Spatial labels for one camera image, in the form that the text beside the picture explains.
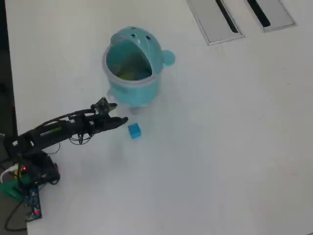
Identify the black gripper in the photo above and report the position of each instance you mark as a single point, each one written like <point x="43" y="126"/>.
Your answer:
<point x="96" y="123"/>

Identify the blue lego block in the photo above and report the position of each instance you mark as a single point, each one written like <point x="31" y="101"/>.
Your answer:
<point x="134" y="131"/>

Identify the blue controller circuit board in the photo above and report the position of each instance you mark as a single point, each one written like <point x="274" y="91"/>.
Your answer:
<point x="33" y="200"/>

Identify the green table clamp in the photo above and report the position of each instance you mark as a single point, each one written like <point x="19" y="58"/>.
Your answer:
<point x="11" y="191"/>

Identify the small wrist camera board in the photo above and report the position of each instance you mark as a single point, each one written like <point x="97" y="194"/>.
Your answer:
<point x="101" y="105"/>

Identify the green lego block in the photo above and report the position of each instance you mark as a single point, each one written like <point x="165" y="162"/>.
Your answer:
<point x="126" y="76"/>

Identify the teal whale-shaped bin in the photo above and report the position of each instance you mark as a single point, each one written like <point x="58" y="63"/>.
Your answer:
<point x="137" y="93"/>

